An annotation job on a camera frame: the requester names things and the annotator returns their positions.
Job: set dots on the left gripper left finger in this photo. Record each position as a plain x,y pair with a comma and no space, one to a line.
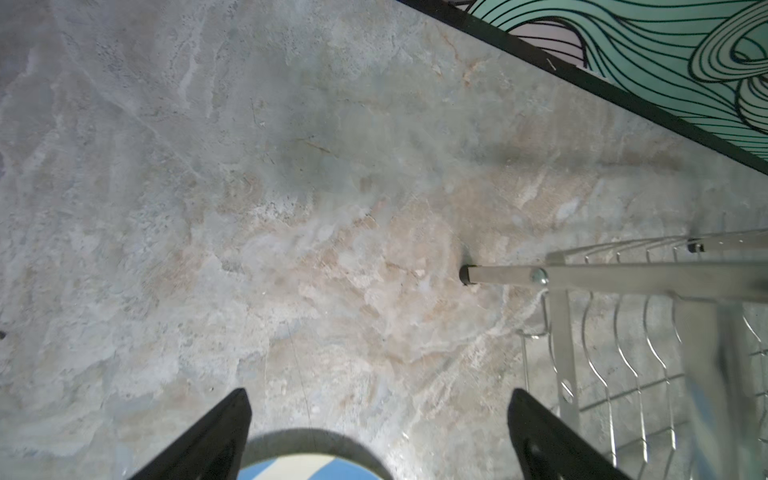
211,449

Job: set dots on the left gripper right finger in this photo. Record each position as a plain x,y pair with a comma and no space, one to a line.
546,448

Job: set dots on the blue striped plate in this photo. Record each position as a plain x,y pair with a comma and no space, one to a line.
309,466

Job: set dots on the steel two-tier dish rack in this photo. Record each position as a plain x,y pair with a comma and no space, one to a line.
654,351

